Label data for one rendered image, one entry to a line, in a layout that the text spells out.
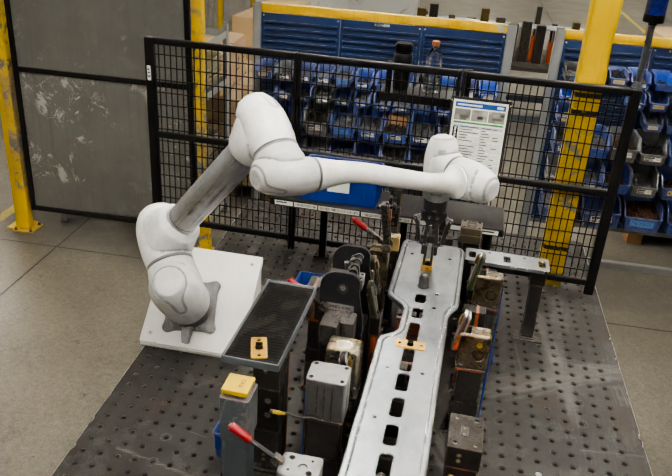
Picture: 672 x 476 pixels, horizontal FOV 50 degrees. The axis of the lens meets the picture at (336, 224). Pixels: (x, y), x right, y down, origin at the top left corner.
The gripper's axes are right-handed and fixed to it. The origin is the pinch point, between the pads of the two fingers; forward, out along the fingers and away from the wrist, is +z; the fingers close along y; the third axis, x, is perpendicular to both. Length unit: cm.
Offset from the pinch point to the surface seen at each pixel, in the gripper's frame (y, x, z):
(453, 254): 8.1, 13.0, 5.2
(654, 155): 105, 179, 12
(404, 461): 4, -92, 5
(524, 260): 32.6, 16.6, 5.2
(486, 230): 18.7, 32.4, 3.0
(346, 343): -16, -62, -2
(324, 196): -44, 35, 0
